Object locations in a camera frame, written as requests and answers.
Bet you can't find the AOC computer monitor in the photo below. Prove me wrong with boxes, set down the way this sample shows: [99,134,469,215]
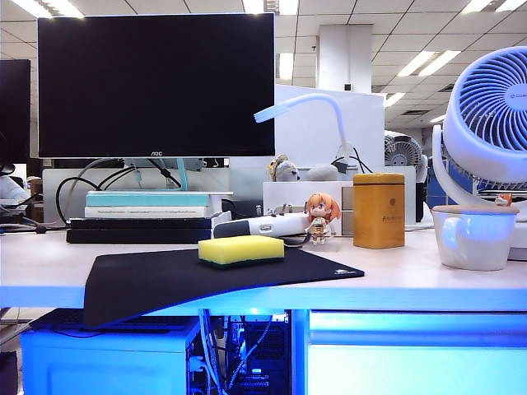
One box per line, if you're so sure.
[36,12,277,193]

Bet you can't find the white drawer cabinet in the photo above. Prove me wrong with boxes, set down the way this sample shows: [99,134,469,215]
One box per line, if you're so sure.
[304,309,527,395]

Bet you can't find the white grey handheld device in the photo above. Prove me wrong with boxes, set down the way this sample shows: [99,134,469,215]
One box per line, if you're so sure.
[209,203,314,239]

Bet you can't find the black lamp power plug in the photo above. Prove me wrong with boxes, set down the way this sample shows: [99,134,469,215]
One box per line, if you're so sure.
[330,146,374,174]

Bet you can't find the large white desk fan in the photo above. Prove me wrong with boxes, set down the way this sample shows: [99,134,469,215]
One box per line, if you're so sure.
[431,45,527,261]

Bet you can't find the frosted desk divider panel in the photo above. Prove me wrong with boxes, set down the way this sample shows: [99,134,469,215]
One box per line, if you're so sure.
[40,166,264,225]

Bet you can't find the white ceramic mug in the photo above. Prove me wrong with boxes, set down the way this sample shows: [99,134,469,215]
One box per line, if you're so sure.
[431,211,518,272]

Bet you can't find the beige plush animal toy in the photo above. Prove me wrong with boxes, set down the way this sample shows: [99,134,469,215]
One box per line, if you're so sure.
[268,154,301,183]

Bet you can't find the grey plush toy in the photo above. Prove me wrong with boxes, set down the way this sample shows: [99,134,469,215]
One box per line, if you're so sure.
[303,163,338,182]

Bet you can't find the round wooden mug lid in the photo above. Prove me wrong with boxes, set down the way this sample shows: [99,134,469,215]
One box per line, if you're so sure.
[431,203,520,216]

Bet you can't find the orange-haired anime girl figurine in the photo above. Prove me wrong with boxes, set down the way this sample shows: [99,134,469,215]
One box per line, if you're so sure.
[303,192,342,246]

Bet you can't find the yellow tin box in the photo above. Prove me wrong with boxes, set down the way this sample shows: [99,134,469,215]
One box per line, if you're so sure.
[352,172,407,250]

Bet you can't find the black computer tower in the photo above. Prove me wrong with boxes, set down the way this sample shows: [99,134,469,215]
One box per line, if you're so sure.
[184,310,291,395]

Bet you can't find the black monitor cable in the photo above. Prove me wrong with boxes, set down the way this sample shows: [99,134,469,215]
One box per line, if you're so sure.
[144,157,183,188]

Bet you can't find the black frameless monitor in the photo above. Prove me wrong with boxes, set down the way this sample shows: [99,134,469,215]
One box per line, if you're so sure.
[0,58,32,165]

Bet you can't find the white office partition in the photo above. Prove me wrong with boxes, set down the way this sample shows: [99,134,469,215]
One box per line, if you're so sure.
[274,84,385,170]

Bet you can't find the white drawer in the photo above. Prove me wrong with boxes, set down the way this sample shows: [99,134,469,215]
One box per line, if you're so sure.
[308,311,527,346]

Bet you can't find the teal book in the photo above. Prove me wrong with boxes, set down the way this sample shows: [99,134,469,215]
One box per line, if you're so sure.
[85,193,211,208]

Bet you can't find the yellow green cleaning sponge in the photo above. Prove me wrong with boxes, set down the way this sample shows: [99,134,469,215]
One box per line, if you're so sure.
[198,235,286,272]

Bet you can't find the white under-desk case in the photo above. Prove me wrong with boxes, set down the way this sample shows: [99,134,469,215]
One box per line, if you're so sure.
[20,320,198,395]

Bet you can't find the white gooseneck desk lamp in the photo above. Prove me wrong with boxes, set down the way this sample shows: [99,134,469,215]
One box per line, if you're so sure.
[253,93,359,170]

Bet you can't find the small white background fan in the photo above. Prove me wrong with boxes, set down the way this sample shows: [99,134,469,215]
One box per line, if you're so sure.
[384,130,429,184]

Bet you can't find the black mouse pad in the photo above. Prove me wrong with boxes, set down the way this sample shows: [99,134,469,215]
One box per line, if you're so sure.
[82,248,366,328]

